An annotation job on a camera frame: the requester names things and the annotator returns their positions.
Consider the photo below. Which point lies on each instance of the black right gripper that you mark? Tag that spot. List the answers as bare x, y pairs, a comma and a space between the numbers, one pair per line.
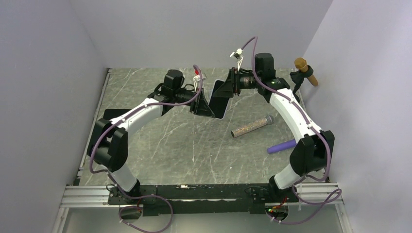
233, 81

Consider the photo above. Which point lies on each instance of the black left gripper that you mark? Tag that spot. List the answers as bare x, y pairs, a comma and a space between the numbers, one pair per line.
201, 108

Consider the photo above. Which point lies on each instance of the black phone purple frame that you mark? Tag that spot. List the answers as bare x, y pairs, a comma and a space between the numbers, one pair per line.
114, 113

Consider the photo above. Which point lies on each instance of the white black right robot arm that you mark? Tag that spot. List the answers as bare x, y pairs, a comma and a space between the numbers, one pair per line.
314, 146

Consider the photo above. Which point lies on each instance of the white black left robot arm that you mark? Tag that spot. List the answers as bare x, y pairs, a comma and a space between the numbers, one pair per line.
109, 142

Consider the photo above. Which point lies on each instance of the glitter rhinestone microphone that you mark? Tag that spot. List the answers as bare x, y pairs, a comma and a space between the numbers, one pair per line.
267, 120

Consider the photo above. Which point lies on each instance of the black round mic stand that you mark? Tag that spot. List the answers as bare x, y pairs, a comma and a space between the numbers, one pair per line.
298, 77

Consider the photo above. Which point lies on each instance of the gold microphone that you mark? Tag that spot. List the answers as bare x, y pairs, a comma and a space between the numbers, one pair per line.
301, 64

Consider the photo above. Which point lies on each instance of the purple microphone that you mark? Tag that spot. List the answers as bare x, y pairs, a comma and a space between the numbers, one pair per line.
281, 146

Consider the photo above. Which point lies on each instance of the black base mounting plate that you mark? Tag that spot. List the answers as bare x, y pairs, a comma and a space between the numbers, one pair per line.
253, 198

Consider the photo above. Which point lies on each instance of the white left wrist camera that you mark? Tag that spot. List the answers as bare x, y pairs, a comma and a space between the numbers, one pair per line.
198, 75

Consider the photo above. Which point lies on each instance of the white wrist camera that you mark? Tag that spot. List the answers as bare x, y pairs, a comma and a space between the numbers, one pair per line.
198, 75
238, 56

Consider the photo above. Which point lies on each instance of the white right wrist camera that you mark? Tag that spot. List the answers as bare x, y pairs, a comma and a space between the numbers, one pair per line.
238, 56

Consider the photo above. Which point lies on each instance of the aluminium frame rail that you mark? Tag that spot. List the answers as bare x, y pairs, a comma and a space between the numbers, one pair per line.
98, 196

